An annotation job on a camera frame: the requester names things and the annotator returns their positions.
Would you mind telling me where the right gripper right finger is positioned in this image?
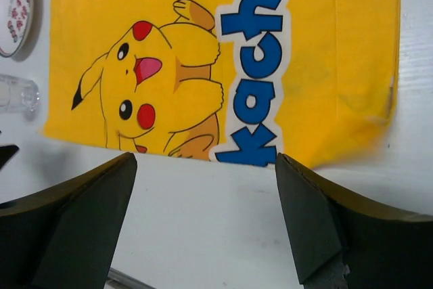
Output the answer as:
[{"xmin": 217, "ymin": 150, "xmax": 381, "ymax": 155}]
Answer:
[{"xmin": 275, "ymin": 154, "xmax": 432, "ymax": 288}]

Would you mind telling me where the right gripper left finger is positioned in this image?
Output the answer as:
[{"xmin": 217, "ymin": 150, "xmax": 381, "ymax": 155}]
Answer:
[{"xmin": 1, "ymin": 153, "xmax": 137, "ymax": 288}]

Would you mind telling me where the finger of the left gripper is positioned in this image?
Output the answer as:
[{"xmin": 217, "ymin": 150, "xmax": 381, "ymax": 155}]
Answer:
[{"xmin": 0, "ymin": 145, "xmax": 19, "ymax": 169}]

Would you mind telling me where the yellow pikachu cloth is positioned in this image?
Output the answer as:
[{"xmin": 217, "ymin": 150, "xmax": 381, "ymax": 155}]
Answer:
[{"xmin": 44, "ymin": 0, "xmax": 400, "ymax": 167}]

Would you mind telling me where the clear glass cup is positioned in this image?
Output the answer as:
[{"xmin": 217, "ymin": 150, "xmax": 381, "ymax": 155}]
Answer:
[{"xmin": 1, "ymin": 74, "xmax": 40, "ymax": 113}]

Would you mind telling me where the white patterned plate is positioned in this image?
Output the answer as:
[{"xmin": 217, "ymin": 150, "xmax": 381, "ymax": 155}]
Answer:
[{"xmin": 1, "ymin": 0, "xmax": 34, "ymax": 58}]

